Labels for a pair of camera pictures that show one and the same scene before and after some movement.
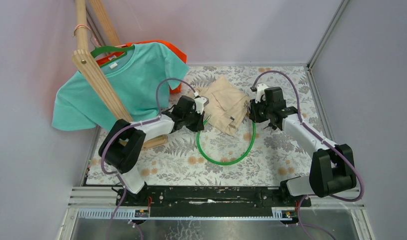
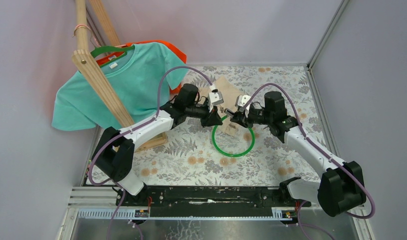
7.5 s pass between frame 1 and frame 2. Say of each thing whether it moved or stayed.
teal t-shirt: stayed
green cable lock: moved
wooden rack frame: stayed
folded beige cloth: stayed
